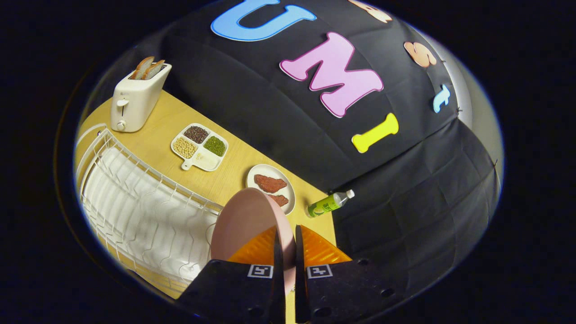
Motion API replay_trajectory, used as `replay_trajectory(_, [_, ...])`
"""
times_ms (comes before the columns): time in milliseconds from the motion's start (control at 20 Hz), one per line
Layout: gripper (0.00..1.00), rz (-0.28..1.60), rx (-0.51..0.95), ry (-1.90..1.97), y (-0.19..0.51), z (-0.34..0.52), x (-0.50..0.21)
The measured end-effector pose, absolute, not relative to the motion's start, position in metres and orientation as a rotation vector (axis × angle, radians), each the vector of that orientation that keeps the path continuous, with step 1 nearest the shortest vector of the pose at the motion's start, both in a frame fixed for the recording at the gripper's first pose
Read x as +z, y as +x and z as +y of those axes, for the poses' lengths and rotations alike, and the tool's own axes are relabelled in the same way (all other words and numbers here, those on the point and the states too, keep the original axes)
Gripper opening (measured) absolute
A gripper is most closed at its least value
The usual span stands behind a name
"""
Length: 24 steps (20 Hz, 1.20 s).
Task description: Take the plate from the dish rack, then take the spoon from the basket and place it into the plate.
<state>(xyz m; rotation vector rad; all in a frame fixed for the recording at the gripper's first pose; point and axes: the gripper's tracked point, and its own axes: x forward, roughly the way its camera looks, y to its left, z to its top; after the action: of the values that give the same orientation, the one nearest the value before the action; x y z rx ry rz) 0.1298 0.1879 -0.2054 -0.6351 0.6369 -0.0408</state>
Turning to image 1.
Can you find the red meat piece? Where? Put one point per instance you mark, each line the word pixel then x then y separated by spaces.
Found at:
pixel 280 200
pixel 270 183

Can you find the white divided snack tray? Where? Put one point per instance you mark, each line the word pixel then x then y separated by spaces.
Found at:
pixel 204 159

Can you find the pile of green beans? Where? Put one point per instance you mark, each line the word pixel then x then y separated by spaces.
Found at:
pixel 215 146

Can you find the pile of yellow soybeans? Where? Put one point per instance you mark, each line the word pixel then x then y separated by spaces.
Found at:
pixel 184 147

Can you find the white toaster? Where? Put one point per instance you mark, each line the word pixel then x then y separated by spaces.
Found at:
pixel 135 101

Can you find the pink plate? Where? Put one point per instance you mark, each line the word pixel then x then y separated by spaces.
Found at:
pixel 243 225

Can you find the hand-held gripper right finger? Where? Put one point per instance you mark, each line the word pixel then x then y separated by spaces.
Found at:
pixel 300 288

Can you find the white round plate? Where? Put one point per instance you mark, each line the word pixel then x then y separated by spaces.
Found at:
pixel 258 171

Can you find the pile of dark beans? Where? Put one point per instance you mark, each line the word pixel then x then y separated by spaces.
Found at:
pixel 196 134

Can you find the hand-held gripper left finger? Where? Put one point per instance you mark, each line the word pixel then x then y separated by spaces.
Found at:
pixel 279 279

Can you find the green tea bottle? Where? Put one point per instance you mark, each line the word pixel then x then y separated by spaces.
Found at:
pixel 326 205

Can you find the black backdrop cloth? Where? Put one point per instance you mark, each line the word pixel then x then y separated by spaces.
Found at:
pixel 270 112

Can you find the toasted bread slice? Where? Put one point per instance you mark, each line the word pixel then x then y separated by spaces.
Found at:
pixel 154 69
pixel 142 67

